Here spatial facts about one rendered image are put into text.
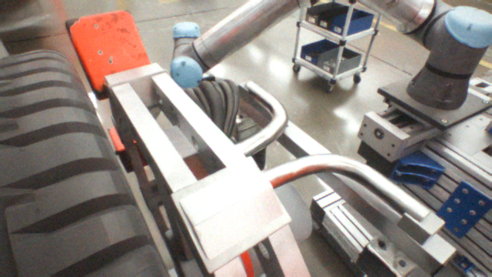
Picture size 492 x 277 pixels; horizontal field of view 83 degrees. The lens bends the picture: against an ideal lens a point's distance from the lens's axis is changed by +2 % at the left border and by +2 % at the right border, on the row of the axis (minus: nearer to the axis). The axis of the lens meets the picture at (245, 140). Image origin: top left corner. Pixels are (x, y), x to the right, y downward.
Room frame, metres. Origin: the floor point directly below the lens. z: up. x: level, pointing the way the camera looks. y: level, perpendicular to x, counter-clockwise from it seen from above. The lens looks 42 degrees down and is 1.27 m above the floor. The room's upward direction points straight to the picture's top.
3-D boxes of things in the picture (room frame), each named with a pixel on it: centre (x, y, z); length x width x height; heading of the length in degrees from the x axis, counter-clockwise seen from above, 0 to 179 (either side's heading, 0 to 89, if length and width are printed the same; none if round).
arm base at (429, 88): (0.71, -0.57, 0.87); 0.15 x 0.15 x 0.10
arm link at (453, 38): (0.72, -0.56, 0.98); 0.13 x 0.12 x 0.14; 7
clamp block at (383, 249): (0.17, -0.20, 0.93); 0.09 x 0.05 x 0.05; 124
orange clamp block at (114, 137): (0.46, 0.25, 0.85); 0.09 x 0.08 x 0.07; 34
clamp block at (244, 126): (0.45, -0.01, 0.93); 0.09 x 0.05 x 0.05; 124
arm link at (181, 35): (0.74, 0.16, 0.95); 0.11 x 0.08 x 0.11; 7
